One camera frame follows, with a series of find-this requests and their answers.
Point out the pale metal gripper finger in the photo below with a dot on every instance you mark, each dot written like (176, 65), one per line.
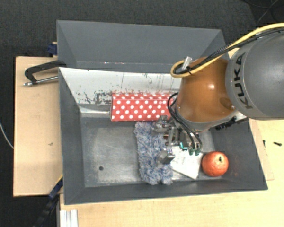
(161, 124)
(166, 157)

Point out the red white-dotted box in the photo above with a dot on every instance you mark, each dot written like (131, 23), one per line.
(137, 109)

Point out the blue and white fluffy cloth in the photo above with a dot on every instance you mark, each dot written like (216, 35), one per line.
(151, 155)

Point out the pale wood flat board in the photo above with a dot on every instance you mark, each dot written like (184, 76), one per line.
(38, 131)

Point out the grey metal bin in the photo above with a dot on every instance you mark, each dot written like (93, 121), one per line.
(113, 150)

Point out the small black screw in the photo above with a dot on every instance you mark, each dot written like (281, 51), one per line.
(278, 144)

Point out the orange fruit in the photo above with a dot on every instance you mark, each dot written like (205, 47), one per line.
(215, 164)

